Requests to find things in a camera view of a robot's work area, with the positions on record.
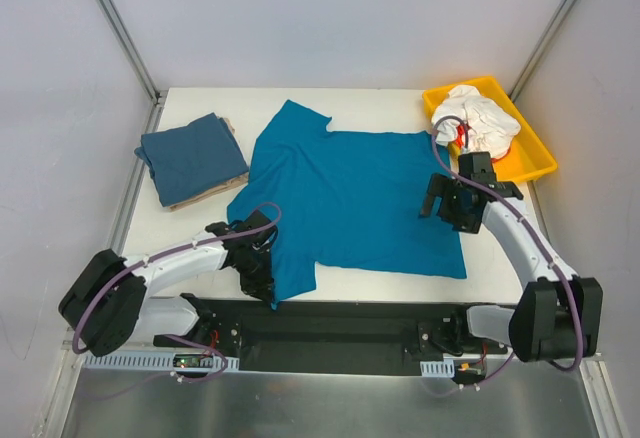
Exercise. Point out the orange garment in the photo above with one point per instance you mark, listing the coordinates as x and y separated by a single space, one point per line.
497 152

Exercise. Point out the right white cable duct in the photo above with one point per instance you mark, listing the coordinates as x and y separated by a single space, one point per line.
438 369

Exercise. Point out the right aluminium frame post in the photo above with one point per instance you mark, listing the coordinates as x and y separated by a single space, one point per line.
542 46

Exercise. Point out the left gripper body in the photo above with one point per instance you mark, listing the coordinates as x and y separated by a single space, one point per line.
261 284

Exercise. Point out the white cable duct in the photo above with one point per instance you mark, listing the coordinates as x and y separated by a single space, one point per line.
438 369
161 361

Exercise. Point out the teal t-shirt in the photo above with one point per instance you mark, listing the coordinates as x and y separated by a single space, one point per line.
345 199

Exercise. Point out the left white cable duct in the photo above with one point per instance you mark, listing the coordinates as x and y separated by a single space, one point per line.
161 361

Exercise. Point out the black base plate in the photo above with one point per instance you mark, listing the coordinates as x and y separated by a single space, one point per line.
344 338

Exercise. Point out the left aluminium frame post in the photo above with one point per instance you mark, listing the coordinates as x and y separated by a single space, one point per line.
127 45

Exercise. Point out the folded dark blue t-shirt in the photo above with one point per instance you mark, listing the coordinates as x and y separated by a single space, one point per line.
158 151

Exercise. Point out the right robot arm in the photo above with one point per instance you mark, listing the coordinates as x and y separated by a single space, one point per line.
543 274

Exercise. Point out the yellow plastic bin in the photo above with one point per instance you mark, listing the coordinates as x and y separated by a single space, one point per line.
528 158

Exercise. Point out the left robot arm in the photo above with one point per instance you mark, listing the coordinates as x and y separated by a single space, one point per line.
116 299

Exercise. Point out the aluminium frame post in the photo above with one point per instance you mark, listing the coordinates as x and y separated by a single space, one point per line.
542 46
127 45

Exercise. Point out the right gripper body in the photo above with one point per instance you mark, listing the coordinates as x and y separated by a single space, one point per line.
445 198

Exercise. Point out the white t-shirt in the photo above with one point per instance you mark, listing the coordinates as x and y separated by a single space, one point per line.
484 118

